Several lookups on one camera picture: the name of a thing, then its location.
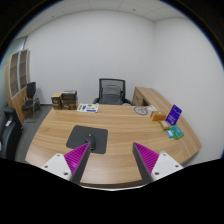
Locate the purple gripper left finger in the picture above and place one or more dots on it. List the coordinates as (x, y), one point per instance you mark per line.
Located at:
(71, 165)

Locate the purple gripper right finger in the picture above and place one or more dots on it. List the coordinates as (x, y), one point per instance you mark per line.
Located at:
(153, 166)

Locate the black computer mouse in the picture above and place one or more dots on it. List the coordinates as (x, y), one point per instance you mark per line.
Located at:
(91, 139)

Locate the dark grey mouse pad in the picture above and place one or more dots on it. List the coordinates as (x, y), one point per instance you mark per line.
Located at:
(77, 138)

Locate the small blue box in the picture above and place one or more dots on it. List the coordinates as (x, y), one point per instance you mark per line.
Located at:
(170, 134)

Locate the wooden office desk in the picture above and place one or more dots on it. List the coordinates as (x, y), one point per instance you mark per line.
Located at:
(117, 167)

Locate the small tan box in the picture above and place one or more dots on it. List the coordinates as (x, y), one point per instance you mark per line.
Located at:
(164, 125)

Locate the green flat box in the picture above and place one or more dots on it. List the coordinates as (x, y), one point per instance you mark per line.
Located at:
(177, 133)

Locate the orange cardboard box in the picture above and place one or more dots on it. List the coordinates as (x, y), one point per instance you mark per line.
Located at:
(157, 115)

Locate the white printed leaflet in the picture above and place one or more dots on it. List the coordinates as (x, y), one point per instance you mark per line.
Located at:
(88, 107)

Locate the purple standing sign card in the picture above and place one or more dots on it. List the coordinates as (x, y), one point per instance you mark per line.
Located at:
(173, 115)

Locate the brown box stack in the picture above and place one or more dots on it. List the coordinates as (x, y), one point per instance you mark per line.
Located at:
(69, 100)

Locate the wooden side cabinet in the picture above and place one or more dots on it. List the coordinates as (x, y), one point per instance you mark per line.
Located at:
(148, 96)

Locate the small brown carton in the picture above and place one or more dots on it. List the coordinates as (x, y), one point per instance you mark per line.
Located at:
(56, 100)

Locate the black chair at left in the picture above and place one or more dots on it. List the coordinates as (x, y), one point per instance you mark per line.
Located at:
(10, 133)

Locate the grey mesh office chair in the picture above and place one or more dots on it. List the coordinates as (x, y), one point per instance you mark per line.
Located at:
(112, 92)

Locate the black visitor chair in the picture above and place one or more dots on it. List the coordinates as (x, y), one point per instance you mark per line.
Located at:
(31, 99)

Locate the wooden bookshelf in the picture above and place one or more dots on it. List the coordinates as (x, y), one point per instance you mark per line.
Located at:
(17, 77)

